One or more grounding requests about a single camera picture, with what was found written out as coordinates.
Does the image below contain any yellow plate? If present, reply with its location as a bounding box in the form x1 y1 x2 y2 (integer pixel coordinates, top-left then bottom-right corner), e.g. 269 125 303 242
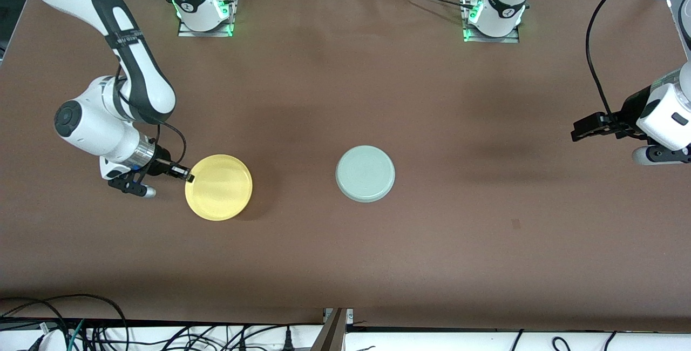
185 154 254 222

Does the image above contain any pale green plate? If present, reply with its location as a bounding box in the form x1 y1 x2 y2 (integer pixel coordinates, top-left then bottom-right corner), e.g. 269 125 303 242
335 145 396 204

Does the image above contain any brown table cover mat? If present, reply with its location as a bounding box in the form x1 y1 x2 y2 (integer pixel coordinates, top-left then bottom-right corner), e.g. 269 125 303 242
0 0 691 333

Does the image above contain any aluminium profile beam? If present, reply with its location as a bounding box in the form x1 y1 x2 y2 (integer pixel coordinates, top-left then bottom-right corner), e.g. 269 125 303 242
309 308 349 351

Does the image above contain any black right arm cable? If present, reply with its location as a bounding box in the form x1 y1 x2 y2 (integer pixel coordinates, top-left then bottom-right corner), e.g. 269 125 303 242
115 64 188 185

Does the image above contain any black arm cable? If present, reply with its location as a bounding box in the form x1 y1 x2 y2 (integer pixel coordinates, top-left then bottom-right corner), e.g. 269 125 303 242
585 0 682 125
115 64 188 185

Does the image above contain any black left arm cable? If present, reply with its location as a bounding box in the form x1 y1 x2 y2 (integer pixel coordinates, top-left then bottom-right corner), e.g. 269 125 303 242
585 0 682 125

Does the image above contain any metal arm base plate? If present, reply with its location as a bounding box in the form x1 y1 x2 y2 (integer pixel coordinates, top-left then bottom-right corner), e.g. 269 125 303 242
462 0 521 44
177 0 236 38

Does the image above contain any black looping floor cable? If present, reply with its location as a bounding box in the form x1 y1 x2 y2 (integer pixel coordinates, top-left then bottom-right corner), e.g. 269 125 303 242
0 293 130 351

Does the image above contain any teal cable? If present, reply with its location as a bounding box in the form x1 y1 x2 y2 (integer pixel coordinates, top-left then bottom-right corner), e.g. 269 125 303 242
67 319 85 351

